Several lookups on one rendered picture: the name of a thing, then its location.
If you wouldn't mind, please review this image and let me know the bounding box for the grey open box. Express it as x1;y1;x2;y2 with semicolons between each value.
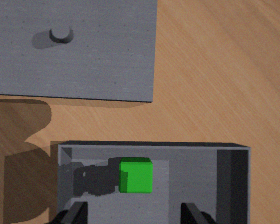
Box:
57;140;251;224

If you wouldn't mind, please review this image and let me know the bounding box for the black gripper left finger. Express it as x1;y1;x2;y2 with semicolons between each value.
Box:
45;201;88;224

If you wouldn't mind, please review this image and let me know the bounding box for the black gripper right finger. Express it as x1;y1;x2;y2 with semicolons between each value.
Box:
180;203;216;224

